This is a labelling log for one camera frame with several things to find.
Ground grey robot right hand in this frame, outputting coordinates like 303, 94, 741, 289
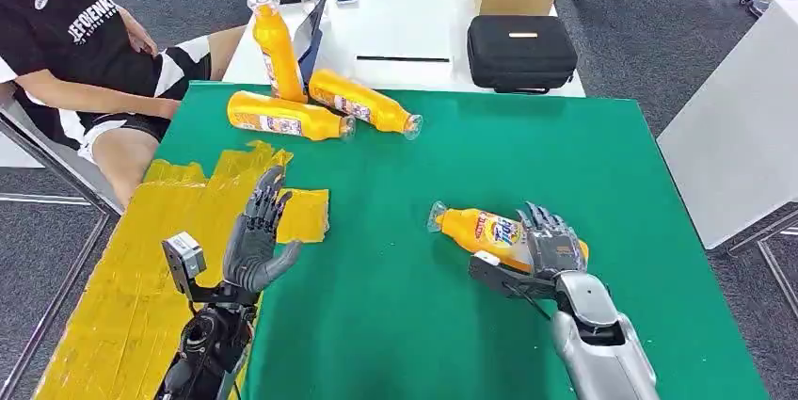
516, 200, 589, 280

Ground person's left hand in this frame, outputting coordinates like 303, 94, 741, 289
117, 6, 160, 58

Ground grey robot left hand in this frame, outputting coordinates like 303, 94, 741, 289
222, 165, 304, 294

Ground orange drink bottle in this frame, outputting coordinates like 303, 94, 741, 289
227, 89, 358, 142
247, 0, 310, 104
308, 69, 424, 141
427, 200, 590, 274

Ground person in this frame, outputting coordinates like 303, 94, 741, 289
0, 0, 247, 208

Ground grey metal chair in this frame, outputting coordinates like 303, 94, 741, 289
0, 82, 122, 400

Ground green table mat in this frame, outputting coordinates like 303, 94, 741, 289
152, 80, 769, 400

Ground dark tablet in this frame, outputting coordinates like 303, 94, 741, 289
293, 0, 328, 84

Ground black carrying case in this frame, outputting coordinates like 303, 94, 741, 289
466, 14, 579, 95

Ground grey side table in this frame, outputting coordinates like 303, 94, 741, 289
655, 0, 798, 317

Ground thin black pen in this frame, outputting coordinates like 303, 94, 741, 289
356, 55, 451, 65

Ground white table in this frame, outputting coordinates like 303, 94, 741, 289
222, 0, 587, 99

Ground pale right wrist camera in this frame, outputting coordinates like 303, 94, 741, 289
467, 250, 559, 302

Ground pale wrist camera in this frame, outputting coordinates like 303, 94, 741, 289
162, 232, 216, 305
467, 250, 559, 302

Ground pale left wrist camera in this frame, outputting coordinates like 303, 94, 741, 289
162, 232, 216, 305

